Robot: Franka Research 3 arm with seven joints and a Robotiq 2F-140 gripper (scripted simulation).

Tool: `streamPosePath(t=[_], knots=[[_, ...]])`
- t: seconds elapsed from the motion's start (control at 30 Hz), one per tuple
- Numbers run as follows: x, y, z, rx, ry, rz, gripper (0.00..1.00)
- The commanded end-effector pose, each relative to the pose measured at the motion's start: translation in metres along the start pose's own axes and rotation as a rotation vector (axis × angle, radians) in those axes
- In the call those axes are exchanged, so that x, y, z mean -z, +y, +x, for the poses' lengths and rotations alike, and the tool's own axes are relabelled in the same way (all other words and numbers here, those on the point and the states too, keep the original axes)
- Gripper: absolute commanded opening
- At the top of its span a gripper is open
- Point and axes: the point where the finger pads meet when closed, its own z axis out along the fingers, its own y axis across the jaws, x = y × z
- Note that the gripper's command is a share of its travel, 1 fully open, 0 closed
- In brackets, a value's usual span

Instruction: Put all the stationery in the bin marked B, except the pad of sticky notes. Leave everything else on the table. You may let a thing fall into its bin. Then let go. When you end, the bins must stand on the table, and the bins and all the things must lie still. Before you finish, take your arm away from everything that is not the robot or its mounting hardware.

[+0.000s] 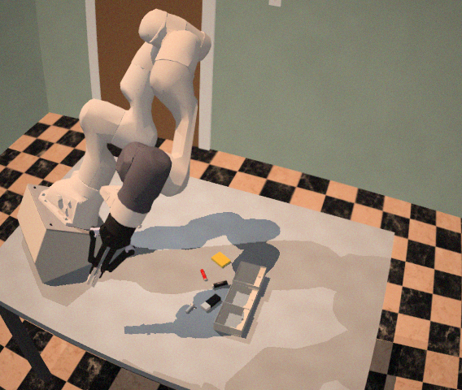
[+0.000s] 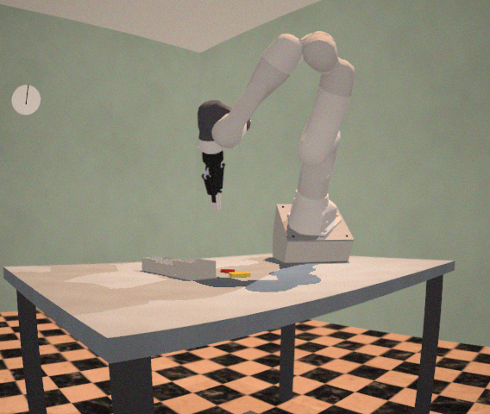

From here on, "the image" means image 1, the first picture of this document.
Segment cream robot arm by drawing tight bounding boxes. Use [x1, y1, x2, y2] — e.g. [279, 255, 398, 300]
[38, 9, 211, 229]

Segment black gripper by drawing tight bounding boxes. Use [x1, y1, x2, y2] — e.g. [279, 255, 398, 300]
[86, 212, 136, 288]

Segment grey rack of three bins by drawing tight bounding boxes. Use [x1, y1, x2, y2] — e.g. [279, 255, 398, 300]
[213, 261, 267, 337]

